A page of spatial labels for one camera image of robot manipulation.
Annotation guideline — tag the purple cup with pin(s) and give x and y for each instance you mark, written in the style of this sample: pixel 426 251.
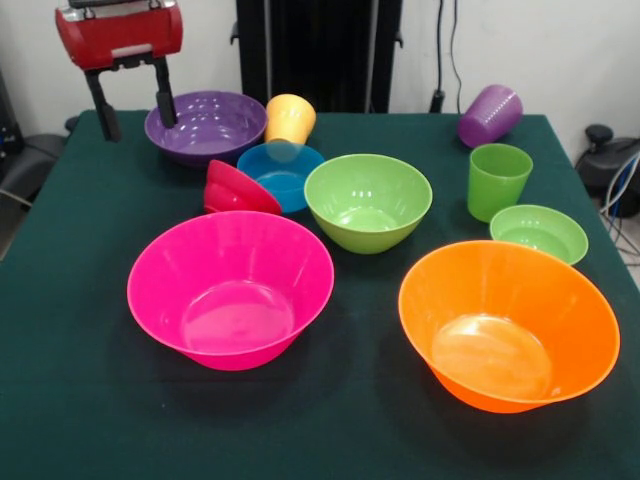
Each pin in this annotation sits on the purple cup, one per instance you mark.
pixel 490 117

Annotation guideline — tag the small green bowl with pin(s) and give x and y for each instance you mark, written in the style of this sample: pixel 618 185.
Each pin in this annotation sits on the small green bowl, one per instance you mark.
pixel 540 235

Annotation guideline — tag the large pink bowl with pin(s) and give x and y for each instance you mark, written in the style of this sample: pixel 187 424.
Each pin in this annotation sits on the large pink bowl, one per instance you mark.
pixel 230 305

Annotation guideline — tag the dark green tablecloth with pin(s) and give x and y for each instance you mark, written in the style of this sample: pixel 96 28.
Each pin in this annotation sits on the dark green tablecloth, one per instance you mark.
pixel 325 400

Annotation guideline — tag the large orange bowl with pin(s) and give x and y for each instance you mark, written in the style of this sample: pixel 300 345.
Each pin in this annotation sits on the large orange bowl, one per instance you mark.
pixel 507 330

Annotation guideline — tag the green cup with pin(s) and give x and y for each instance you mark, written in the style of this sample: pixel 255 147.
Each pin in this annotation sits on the green cup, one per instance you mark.
pixel 497 185

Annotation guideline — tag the small blue bowl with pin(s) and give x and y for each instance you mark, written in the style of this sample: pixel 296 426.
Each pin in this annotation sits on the small blue bowl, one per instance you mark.
pixel 280 185

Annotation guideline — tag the yellow cup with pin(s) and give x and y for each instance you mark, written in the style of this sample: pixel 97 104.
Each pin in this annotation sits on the yellow cup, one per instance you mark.
pixel 290 120

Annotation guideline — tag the black robot column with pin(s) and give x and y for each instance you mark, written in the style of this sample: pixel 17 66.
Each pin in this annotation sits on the black robot column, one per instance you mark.
pixel 320 50

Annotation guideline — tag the purple bowl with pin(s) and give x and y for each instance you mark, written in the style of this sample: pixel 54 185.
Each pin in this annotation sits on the purple bowl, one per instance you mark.
pixel 215 130

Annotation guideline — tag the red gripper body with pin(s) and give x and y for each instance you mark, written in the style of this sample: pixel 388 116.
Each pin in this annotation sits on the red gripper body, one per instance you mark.
pixel 115 32

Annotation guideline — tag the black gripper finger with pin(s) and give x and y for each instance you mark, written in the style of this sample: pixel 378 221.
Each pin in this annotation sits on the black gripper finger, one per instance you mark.
pixel 165 97
pixel 105 110

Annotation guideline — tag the small red bowl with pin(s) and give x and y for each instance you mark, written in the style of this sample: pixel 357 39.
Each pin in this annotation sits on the small red bowl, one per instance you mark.
pixel 235 192

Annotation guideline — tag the medium green bowl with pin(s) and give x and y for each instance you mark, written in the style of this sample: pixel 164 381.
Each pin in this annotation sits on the medium green bowl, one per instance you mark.
pixel 367 210

